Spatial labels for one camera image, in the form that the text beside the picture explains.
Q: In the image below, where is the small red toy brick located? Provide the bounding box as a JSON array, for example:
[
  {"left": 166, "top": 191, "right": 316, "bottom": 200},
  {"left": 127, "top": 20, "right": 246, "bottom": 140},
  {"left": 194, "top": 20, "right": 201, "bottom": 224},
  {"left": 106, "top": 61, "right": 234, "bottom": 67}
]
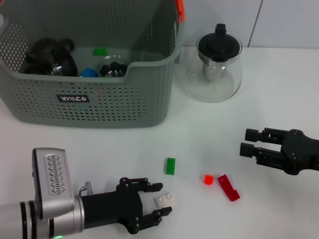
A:
[{"left": 199, "top": 174, "right": 215, "bottom": 186}]

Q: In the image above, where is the dark clay teapot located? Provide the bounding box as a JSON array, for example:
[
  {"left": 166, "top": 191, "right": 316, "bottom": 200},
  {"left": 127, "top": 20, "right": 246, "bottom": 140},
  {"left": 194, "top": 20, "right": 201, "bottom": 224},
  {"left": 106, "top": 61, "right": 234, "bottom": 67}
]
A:
[{"left": 23, "top": 37, "right": 75, "bottom": 75}]

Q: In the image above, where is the dark red long brick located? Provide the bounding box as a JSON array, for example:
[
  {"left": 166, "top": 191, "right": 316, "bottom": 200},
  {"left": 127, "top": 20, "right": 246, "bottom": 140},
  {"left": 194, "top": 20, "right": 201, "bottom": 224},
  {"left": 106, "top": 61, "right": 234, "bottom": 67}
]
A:
[{"left": 217, "top": 174, "right": 241, "bottom": 203}]

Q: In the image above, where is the black lid with steel strainer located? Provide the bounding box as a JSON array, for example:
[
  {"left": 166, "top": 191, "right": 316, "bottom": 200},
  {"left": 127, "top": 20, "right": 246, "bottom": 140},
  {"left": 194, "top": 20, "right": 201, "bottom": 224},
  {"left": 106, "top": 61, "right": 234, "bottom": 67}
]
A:
[{"left": 198, "top": 23, "right": 243, "bottom": 81}]

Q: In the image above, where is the glass teacup black sleeve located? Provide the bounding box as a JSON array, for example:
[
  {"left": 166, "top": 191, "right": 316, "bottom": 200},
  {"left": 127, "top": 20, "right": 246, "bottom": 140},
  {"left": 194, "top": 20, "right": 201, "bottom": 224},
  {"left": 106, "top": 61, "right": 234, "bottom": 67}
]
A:
[
  {"left": 47, "top": 52, "right": 79, "bottom": 77},
  {"left": 96, "top": 55, "right": 130, "bottom": 79}
]

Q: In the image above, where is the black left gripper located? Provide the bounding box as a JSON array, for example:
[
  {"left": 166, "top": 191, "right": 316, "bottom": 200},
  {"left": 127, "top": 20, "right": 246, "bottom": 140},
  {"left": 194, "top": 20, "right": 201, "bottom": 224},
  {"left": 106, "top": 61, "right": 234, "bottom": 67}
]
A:
[{"left": 81, "top": 177, "right": 173, "bottom": 236}]

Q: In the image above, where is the orange bin handle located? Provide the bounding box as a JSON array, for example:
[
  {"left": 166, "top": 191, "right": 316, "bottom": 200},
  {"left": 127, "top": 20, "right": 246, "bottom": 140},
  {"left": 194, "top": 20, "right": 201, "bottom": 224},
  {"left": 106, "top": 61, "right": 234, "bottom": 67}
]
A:
[{"left": 175, "top": 0, "right": 186, "bottom": 22}]

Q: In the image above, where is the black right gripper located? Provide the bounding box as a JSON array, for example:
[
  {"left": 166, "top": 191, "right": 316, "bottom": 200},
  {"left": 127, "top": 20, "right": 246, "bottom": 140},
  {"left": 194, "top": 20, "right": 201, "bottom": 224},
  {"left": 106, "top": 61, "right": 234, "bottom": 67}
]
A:
[{"left": 239, "top": 127, "right": 319, "bottom": 176}]

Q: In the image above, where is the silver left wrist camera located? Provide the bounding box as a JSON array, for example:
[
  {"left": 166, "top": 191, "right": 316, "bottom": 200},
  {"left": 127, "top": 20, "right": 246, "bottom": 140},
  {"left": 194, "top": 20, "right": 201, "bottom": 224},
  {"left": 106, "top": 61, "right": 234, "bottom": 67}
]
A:
[{"left": 31, "top": 147, "right": 76, "bottom": 220}]

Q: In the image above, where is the grey perforated plastic storage bin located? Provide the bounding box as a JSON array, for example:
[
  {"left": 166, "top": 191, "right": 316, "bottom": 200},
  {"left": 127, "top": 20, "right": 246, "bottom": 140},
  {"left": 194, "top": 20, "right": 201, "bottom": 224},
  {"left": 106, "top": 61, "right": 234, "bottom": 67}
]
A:
[{"left": 0, "top": 0, "right": 186, "bottom": 129}]

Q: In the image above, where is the blue square toy plate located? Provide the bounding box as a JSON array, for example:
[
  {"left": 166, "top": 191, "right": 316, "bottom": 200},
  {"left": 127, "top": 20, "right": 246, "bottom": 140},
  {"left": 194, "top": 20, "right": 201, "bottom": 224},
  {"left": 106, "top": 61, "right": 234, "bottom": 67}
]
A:
[{"left": 79, "top": 67, "right": 98, "bottom": 78}]

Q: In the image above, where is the clear glass teapot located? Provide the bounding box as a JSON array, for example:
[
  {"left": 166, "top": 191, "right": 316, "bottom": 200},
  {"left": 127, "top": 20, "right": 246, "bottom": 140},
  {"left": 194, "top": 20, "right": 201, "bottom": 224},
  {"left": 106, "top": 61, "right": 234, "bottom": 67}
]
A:
[{"left": 178, "top": 33, "right": 243, "bottom": 103}]

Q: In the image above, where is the white toy brick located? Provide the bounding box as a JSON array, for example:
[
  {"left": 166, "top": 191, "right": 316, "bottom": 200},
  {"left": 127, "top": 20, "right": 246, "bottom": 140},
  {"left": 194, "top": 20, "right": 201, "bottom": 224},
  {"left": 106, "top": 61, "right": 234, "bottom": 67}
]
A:
[{"left": 153, "top": 191, "right": 176, "bottom": 208}]

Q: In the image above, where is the green toy brick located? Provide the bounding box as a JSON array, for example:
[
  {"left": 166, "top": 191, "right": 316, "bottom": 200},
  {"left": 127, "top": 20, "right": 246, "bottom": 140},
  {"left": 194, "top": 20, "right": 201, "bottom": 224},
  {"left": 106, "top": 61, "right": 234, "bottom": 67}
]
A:
[
  {"left": 163, "top": 157, "right": 176, "bottom": 176},
  {"left": 92, "top": 47, "right": 108, "bottom": 57}
]

